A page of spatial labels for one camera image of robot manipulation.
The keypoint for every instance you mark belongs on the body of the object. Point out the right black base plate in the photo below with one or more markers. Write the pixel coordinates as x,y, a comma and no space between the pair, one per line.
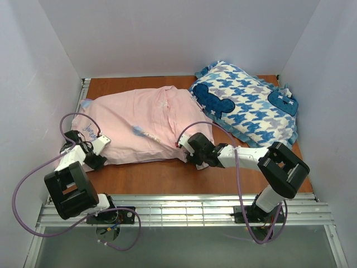
256,215

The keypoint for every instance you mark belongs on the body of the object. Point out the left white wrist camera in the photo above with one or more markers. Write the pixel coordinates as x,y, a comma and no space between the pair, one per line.
100,143

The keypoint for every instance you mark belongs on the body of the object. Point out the blue white houndstooth pillow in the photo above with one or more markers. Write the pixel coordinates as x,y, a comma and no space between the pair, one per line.
254,111

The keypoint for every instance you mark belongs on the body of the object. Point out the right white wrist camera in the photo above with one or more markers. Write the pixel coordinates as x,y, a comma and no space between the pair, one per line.
183,142

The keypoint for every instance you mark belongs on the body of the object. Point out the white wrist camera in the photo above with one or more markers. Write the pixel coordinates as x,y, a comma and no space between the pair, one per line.
100,143
183,142

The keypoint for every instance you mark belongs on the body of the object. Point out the pink pillowcase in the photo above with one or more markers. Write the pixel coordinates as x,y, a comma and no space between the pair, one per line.
142,124

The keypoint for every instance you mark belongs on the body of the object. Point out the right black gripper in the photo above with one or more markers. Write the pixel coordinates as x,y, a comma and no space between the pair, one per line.
191,158

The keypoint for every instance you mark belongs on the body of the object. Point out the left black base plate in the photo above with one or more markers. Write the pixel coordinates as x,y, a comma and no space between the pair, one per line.
114,217

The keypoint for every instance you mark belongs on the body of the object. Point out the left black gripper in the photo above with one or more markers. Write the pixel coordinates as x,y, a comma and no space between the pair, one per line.
72,137

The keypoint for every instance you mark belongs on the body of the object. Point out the aluminium rail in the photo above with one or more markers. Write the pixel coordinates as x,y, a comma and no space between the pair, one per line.
216,210
83,92

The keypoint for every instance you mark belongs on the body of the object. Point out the aluminium front rail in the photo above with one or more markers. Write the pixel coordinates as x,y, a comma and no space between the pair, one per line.
216,210

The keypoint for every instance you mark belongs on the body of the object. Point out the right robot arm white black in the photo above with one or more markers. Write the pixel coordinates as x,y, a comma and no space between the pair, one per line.
284,171

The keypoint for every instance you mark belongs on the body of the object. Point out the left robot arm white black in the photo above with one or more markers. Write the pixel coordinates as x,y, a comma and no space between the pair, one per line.
69,186

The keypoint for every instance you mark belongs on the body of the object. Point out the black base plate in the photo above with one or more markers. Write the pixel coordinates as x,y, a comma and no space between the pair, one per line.
114,217
256,215

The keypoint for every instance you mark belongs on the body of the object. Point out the aluminium left side rail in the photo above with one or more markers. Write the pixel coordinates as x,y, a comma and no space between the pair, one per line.
83,92

